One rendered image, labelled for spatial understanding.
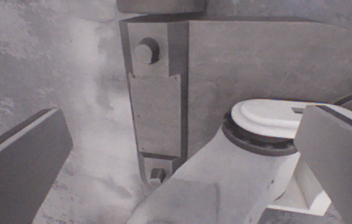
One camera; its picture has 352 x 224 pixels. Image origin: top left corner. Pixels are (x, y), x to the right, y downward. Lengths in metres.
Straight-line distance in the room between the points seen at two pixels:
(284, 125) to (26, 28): 0.82
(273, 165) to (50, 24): 0.75
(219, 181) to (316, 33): 0.33
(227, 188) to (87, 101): 0.67
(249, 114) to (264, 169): 0.09
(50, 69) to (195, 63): 0.58
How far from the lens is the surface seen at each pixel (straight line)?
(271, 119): 0.35
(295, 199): 0.49
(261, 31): 0.45
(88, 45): 0.75
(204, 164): 0.31
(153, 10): 0.43
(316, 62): 0.50
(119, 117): 0.81
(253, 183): 0.30
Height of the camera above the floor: 0.61
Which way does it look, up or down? 58 degrees down
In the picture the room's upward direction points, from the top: 158 degrees counter-clockwise
